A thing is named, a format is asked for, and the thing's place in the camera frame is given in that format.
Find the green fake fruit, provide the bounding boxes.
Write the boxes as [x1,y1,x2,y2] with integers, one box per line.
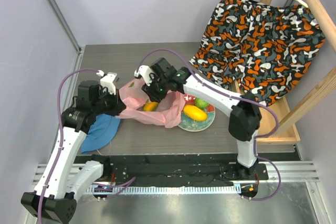
[194,98,209,110]

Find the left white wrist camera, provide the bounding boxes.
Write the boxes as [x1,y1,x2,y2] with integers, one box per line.
[96,70,118,95]

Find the blue bucket hat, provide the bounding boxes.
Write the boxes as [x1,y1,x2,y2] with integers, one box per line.
[80,114,121,154]

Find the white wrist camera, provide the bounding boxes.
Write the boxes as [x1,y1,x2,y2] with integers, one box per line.
[134,65,154,86]
[96,70,118,95]

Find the red teal floral plate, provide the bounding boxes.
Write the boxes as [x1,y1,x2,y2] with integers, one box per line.
[178,94,215,132]

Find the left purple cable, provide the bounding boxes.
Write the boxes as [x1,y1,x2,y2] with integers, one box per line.
[36,68,137,224]

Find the orange camouflage patterned shorts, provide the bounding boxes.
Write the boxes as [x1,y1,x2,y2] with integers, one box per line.
[190,0,325,106]

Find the pink plastic bag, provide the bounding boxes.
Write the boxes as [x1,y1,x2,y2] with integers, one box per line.
[119,79,185,128]

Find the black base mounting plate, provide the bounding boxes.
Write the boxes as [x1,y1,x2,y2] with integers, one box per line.
[75,154,269,187]

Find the yellow orange fake mango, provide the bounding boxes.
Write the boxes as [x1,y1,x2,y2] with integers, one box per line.
[183,105,207,122]

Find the aluminium rail with slotted strip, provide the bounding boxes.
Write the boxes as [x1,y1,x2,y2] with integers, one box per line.
[33,162,320,198]

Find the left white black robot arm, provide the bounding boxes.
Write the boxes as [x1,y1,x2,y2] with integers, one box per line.
[21,76,126,223]

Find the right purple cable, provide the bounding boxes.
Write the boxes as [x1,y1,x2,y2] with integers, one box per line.
[138,48,282,201]

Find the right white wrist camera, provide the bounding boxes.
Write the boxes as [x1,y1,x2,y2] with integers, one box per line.
[134,65,154,86]

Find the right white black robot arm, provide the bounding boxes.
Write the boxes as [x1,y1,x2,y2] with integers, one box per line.
[134,58,261,179]

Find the yellow fake fruit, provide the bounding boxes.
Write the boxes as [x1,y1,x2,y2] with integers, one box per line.
[143,102,159,112]

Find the purple cable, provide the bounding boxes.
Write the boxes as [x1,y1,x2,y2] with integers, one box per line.
[36,68,137,224]
[138,48,282,201]

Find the wooden clothes rack frame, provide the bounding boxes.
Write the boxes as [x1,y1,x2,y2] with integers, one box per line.
[232,0,336,146]

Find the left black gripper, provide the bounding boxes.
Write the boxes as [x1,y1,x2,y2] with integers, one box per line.
[92,87,126,116]

